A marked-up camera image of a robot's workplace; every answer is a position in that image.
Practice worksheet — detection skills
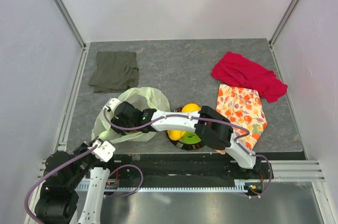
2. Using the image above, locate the aluminium frame post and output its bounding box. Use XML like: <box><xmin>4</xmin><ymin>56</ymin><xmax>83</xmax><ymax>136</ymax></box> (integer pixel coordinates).
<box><xmin>53</xmin><ymin>0</ymin><xmax>86</xmax><ymax>49</ymax></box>
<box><xmin>268</xmin><ymin>0</ymin><xmax>301</xmax><ymax>48</ymax></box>

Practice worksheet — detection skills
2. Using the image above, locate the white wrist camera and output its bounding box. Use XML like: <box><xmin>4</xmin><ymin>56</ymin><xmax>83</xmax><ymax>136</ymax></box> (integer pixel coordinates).
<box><xmin>92</xmin><ymin>138</ymin><xmax>116</xmax><ymax>163</ymax></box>
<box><xmin>103</xmin><ymin>98</ymin><xmax>121</xmax><ymax>112</ymax></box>

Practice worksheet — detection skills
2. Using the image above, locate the dark olive cloth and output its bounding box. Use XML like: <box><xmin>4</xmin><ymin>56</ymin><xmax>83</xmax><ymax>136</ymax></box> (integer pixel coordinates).
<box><xmin>88</xmin><ymin>51</ymin><xmax>139</xmax><ymax>94</ymax></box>

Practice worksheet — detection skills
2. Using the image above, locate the yellow orange fake mango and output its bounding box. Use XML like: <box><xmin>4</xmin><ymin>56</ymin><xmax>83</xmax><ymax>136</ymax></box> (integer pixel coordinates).
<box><xmin>182</xmin><ymin>103</ymin><xmax>201</xmax><ymax>113</ymax></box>

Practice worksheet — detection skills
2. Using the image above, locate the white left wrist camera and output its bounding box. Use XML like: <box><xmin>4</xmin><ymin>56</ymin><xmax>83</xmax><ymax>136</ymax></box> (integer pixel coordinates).
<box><xmin>92</xmin><ymin>138</ymin><xmax>116</xmax><ymax>163</ymax></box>

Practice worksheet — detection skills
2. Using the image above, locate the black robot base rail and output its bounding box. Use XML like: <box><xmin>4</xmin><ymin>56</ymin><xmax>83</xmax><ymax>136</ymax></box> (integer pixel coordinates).
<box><xmin>105</xmin><ymin>153</ymin><xmax>274</xmax><ymax>188</ymax></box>

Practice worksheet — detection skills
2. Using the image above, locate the left aluminium frame post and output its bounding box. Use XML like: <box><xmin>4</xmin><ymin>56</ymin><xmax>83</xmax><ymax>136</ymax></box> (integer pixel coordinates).
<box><xmin>53</xmin><ymin>0</ymin><xmax>86</xmax><ymax>49</ymax></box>

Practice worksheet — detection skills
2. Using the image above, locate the cream plate with dark rim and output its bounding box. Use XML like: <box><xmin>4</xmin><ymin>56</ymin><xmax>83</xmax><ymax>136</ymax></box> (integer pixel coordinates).
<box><xmin>166</xmin><ymin>107</ymin><xmax>205</xmax><ymax>151</ymax></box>

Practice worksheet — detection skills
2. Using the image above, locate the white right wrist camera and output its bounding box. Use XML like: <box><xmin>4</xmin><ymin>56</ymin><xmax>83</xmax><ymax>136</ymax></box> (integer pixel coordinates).
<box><xmin>103</xmin><ymin>98</ymin><xmax>121</xmax><ymax>112</ymax></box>

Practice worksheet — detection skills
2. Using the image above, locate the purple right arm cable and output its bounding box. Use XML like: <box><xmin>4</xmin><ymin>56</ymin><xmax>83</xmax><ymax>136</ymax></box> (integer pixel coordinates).
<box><xmin>104</xmin><ymin>107</ymin><xmax>273</xmax><ymax>199</ymax></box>

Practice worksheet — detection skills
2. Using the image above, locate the red cloth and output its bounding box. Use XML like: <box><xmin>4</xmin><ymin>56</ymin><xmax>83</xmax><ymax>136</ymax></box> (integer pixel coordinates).
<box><xmin>211</xmin><ymin>51</ymin><xmax>288</xmax><ymax>102</ymax></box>

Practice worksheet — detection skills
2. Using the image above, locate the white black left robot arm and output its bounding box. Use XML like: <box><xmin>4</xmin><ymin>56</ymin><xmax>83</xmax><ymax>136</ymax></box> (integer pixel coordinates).
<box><xmin>34</xmin><ymin>139</ymin><xmax>115</xmax><ymax>223</ymax></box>

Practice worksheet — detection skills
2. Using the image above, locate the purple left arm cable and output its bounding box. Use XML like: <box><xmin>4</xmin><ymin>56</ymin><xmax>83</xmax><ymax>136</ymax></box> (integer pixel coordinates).
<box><xmin>24</xmin><ymin>146</ymin><xmax>144</xmax><ymax>222</ymax></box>

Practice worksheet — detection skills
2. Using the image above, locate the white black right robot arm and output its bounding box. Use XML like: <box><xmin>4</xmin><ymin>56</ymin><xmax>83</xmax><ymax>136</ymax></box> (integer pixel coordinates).
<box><xmin>104</xmin><ymin>99</ymin><xmax>259</xmax><ymax>171</ymax></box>

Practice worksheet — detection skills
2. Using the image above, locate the orange floral cloth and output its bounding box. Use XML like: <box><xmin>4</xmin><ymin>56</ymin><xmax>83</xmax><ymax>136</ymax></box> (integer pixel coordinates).
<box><xmin>216</xmin><ymin>84</ymin><xmax>267</xmax><ymax>150</ymax></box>

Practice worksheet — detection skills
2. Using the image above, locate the yellow fake pear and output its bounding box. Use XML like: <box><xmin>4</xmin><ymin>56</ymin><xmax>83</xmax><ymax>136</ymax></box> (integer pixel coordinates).
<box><xmin>167</xmin><ymin>130</ymin><xmax>185</xmax><ymax>141</ymax></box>

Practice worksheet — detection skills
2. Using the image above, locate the right aluminium frame post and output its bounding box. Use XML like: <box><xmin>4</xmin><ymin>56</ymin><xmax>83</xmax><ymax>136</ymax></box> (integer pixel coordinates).
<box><xmin>268</xmin><ymin>0</ymin><xmax>301</xmax><ymax>48</ymax></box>

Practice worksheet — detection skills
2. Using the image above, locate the grey slotted cable duct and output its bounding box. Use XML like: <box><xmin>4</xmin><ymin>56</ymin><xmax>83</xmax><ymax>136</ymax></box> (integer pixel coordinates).
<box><xmin>76</xmin><ymin>179</ymin><xmax>262</xmax><ymax>192</ymax></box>

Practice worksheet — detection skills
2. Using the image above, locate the green fake starfruit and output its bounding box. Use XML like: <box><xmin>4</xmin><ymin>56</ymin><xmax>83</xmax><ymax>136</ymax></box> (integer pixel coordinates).
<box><xmin>182</xmin><ymin>132</ymin><xmax>201</xmax><ymax>145</ymax></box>

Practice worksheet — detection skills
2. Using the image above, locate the pale green plastic bag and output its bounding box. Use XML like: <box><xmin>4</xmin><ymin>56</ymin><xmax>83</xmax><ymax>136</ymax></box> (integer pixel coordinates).
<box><xmin>91</xmin><ymin>87</ymin><xmax>170</xmax><ymax>144</ymax></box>

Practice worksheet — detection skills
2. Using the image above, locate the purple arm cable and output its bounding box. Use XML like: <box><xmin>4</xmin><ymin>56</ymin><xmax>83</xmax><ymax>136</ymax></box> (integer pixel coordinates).
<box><xmin>104</xmin><ymin>107</ymin><xmax>273</xmax><ymax>199</ymax></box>
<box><xmin>24</xmin><ymin>146</ymin><xmax>144</xmax><ymax>222</ymax></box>

